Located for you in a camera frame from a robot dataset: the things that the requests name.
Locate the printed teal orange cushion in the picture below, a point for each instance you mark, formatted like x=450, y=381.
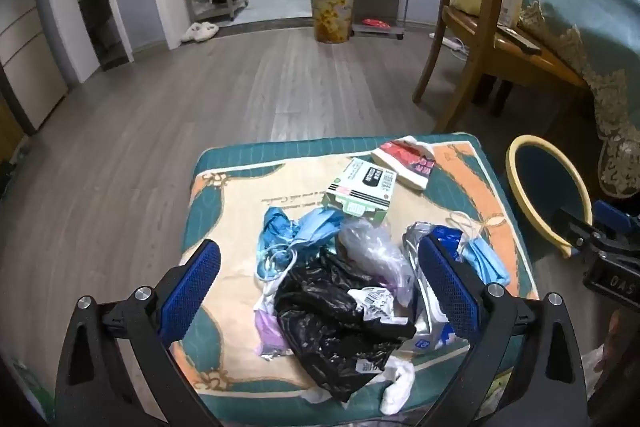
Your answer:
x=240, y=217

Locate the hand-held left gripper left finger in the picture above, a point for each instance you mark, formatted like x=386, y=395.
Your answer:
x=192, y=287

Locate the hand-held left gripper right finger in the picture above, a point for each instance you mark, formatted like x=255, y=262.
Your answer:
x=450, y=287

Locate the white power strip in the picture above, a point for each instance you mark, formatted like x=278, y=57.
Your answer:
x=452, y=44

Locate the black remote control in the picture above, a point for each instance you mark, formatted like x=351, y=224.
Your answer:
x=520, y=41

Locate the red white snack packet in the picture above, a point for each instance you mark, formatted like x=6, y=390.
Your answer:
x=405, y=157

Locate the person's right hand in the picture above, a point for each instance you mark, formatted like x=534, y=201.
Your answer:
x=614, y=337

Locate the purple packet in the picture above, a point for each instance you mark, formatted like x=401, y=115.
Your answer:
x=267, y=332

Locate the wooden chair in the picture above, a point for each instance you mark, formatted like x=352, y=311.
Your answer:
x=480, y=57

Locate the white fluffy slipper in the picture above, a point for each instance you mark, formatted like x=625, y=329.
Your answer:
x=207, y=29
x=189, y=34

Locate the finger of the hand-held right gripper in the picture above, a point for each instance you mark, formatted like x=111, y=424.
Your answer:
x=617, y=218
x=580, y=229

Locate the dark bin with yellow rim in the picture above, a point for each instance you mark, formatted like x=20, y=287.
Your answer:
x=545, y=182

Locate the clear plastic bag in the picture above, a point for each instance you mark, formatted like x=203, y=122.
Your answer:
x=370, y=247

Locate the floral waste basket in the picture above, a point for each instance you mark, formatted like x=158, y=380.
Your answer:
x=332, y=17

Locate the white labelled paper scrap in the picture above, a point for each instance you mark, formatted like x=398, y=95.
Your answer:
x=374, y=299

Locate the light blue face mask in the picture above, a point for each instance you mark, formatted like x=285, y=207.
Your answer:
x=487, y=262
x=320, y=224

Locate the green white carton box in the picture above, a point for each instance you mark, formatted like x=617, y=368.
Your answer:
x=360, y=187

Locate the crumpled white tissue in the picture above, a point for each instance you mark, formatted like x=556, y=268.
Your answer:
x=397, y=387

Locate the white cabinet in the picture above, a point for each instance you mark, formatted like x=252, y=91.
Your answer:
x=25, y=57

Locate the black plastic bag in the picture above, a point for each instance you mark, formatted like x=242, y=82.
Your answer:
x=320, y=307

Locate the silver blue foil packet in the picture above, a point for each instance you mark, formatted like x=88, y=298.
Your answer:
x=411, y=243

